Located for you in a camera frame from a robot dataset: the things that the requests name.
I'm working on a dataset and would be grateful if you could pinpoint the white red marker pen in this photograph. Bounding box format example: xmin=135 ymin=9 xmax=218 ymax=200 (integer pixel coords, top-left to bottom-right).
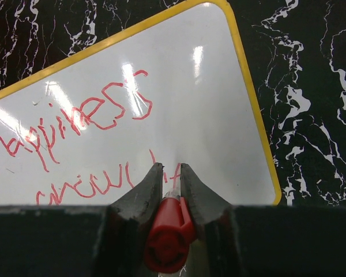
xmin=164 ymin=186 xmax=180 ymax=201

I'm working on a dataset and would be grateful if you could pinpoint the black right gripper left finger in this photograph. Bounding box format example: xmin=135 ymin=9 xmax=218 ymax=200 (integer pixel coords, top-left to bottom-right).
xmin=0 ymin=163 xmax=163 ymax=276

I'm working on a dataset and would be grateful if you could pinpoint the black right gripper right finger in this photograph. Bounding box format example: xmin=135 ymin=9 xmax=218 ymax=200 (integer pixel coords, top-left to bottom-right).
xmin=180 ymin=164 xmax=346 ymax=276

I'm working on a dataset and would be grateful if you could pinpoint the white board with orange frame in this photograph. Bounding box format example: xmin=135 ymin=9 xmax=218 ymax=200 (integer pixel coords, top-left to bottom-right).
xmin=0 ymin=1 xmax=281 ymax=206

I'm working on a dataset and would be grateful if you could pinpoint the red marker cap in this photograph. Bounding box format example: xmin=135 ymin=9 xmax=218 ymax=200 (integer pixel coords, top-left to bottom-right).
xmin=144 ymin=197 xmax=197 ymax=274

